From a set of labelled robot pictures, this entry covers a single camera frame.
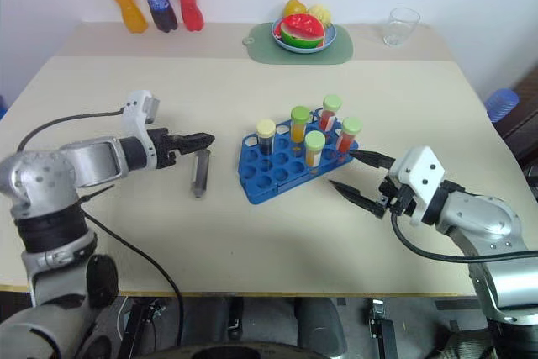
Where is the green-capped orange test tube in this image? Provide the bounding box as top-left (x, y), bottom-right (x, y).
top-left (303, 130), bottom-right (327, 178)
top-left (289, 105), bottom-right (311, 145)

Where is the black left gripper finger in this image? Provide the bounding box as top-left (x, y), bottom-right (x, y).
top-left (169, 132), bottom-right (217, 146)
top-left (171, 142), bottom-right (213, 157)

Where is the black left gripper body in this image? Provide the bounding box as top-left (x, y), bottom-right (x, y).
top-left (149, 127), bottom-right (180, 169)

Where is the green-capped red test tube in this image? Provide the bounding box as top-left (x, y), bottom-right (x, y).
top-left (335, 116), bottom-right (364, 155)
top-left (319, 94), bottom-right (343, 132)

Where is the toy watermelon slice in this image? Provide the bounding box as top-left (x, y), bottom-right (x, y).
top-left (274, 13), bottom-right (327, 50)

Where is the yellow toy fruit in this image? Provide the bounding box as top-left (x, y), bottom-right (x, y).
top-left (306, 4), bottom-right (335, 27)

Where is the dark brown furniture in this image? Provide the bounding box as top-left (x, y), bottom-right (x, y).
top-left (498, 67), bottom-right (538, 205)

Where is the grey dark test tube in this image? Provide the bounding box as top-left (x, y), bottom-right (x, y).
top-left (189, 149), bottom-right (212, 201)

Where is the clear drinking glass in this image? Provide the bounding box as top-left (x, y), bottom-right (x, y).
top-left (382, 7), bottom-right (422, 49)

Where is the black metal bracket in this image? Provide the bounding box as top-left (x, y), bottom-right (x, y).
top-left (367, 298), bottom-right (399, 359)

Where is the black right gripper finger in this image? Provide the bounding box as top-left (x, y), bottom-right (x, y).
top-left (328, 179), bottom-right (387, 220)
top-left (350, 150), bottom-right (397, 172)

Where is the yellow toy pepper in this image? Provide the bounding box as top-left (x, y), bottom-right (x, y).
top-left (282, 0), bottom-right (309, 19)

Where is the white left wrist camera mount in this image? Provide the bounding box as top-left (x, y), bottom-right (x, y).
top-left (119, 89), bottom-right (163, 169)

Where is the blue test tube rack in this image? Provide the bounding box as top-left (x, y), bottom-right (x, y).
top-left (236, 108), bottom-right (359, 206)

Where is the light blue plate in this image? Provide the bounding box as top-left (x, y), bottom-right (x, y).
top-left (271, 17), bottom-right (338, 55)

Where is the black metal frame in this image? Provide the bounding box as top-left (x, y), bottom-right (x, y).
top-left (116, 297), bottom-right (168, 359)

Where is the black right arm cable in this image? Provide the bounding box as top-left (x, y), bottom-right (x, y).
top-left (390, 209), bottom-right (538, 265)

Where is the blue ribbed plastic stack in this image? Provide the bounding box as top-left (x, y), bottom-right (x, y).
top-left (483, 88), bottom-right (521, 124)

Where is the green silicone mat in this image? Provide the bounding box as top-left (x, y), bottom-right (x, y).
top-left (242, 21), bottom-right (355, 66)

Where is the yellow-capped dark test tube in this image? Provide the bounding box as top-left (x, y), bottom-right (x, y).
top-left (255, 119), bottom-right (277, 156)

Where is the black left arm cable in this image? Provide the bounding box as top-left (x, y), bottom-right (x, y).
top-left (78, 184), bottom-right (186, 347)
top-left (16, 109), bottom-right (125, 154)

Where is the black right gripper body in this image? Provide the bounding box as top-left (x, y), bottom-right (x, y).
top-left (376, 175), bottom-right (417, 220)

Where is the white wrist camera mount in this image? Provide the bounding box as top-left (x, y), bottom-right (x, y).
top-left (387, 145), bottom-right (446, 226)
top-left (119, 89), bottom-right (163, 169)

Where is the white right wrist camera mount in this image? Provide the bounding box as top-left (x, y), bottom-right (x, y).
top-left (387, 145), bottom-right (446, 226)

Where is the dark rounded shape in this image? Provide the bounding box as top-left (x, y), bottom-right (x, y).
top-left (293, 297), bottom-right (349, 358)

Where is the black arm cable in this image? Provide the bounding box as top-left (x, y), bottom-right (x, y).
top-left (78, 184), bottom-right (186, 347)
top-left (16, 109), bottom-right (125, 154)
top-left (390, 209), bottom-right (538, 265)

